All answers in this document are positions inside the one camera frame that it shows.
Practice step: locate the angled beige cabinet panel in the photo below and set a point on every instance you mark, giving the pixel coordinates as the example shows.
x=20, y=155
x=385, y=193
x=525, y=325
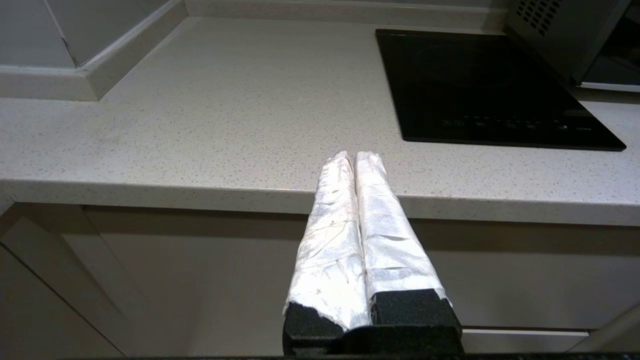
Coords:
x=50, y=260

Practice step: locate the black glass induction cooktop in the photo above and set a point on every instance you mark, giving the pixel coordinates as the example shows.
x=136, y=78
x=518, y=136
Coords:
x=475, y=85

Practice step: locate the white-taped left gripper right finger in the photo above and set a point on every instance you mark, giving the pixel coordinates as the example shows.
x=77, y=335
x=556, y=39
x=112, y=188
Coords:
x=390, y=240

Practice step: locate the silver Panasonic microwave oven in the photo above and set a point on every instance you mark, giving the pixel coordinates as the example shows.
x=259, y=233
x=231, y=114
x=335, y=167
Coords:
x=557, y=32

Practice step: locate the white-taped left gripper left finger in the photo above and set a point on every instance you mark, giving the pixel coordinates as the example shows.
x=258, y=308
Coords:
x=330, y=250

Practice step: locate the beige cabinet front panel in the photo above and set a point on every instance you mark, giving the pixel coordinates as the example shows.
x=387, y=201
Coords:
x=200, y=280

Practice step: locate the beige countertop upstand trim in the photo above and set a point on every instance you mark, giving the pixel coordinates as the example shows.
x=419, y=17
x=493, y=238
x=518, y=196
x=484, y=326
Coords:
x=135, y=47

